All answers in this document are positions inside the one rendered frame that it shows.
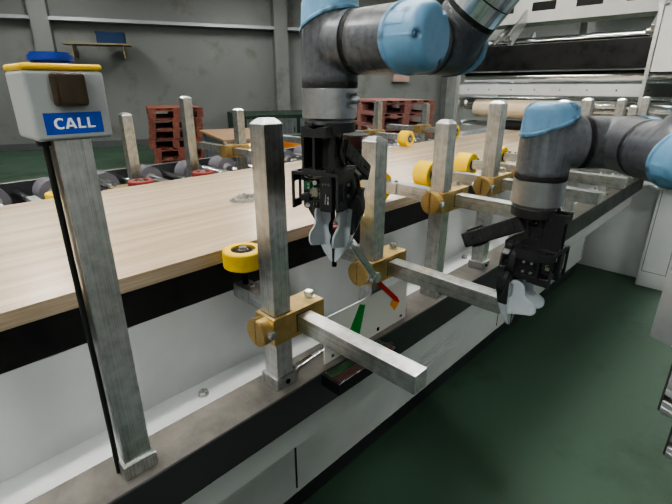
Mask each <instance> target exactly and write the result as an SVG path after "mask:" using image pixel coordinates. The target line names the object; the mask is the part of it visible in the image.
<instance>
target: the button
mask: <svg viewBox="0 0 672 504"><path fill-rule="evenodd" d="M26 59H27V60H28V61H30V63H71V62H74V59H73V56H71V55H70V53H66V52H50V51H30V52H28V54H26ZM71 64H72V63H71Z"/></svg>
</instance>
